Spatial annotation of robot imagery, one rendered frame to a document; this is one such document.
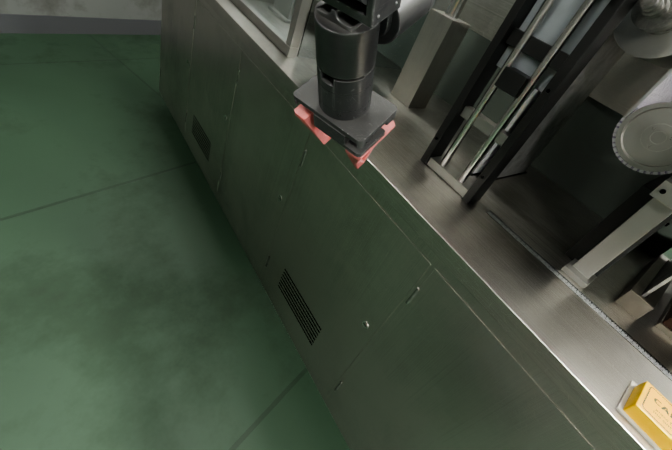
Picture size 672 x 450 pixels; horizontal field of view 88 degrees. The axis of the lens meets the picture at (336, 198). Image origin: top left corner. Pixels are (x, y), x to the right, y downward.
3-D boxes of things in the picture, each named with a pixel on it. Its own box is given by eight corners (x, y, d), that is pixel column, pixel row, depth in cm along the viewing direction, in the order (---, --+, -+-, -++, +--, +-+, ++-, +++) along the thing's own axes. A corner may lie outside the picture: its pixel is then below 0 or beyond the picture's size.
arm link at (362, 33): (298, 1, 28) (351, 32, 27) (354, -35, 31) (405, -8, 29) (305, 69, 34) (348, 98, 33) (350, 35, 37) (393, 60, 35)
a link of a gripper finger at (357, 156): (348, 130, 49) (351, 79, 41) (388, 159, 47) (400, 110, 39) (315, 160, 47) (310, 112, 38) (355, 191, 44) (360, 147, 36)
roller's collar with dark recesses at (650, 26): (620, 20, 59) (653, -22, 55) (629, 25, 63) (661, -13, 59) (659, 36, 56) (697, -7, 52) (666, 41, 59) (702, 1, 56)
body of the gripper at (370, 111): (330, 75, 43) (329, 20, 36) (396, 118, 40) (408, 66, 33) (292, 105, 41) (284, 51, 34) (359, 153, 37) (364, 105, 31)
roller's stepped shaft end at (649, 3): (628, 7, 54) (646, -16, 52) (638, 14, 57) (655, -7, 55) (649, 15, 52) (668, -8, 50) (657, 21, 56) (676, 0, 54)
